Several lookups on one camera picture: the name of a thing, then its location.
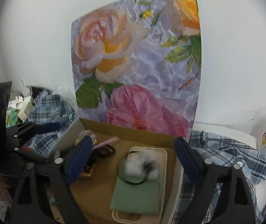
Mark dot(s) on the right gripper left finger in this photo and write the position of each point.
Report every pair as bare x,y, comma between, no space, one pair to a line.
30,202

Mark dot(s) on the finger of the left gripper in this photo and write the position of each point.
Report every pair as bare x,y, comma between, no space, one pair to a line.
22,133

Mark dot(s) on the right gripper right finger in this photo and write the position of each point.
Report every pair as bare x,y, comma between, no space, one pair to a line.
235,203

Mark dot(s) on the gold cigarette pack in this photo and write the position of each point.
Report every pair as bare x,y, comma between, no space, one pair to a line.
86,172

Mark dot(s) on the beige phone case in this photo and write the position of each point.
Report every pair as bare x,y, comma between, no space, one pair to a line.
124,217

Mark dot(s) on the black clip with pink strap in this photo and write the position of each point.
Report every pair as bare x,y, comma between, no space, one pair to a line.
101,150

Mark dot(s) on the white plush hair ornament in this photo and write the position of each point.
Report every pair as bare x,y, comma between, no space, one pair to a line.
142,164

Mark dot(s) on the pile of small boxes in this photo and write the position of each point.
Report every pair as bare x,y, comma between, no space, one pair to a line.
18,109

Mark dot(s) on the blue plaid shirt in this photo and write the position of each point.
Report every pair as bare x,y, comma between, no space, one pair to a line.
225,151

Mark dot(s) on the white cardboard box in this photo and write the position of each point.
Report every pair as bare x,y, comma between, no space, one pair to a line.
93,195

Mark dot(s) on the rose flower painting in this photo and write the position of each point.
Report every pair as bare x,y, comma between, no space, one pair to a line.
137,64

